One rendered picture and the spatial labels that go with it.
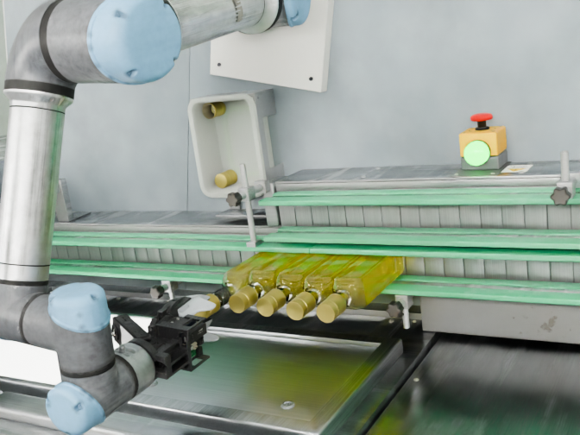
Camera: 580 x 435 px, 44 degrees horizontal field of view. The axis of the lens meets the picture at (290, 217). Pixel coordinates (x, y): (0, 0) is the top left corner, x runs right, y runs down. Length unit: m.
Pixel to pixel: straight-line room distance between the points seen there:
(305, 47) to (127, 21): 0.63
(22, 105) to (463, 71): 0.80
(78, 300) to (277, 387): 0.42
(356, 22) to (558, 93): 0.41
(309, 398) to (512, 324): 0.42
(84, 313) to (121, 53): 0.34
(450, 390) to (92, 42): 0.78
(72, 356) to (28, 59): 0.40
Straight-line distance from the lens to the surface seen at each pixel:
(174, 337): 1.15
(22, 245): 1.07
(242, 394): 1.25
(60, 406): 1.04
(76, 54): 1.01
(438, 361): 1.36
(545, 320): 1.38
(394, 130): 1.50
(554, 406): 1.22
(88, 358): 1.01
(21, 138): 1.08
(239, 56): 1.61
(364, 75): 1.51
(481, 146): 1.34
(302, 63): 1.53
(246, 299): 1.27
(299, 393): 1.22
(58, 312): 0.99
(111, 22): 0.96
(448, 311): 1.42
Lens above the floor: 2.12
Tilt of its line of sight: 56 degrees down
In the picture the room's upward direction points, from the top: 119 degrees counter-clockwise
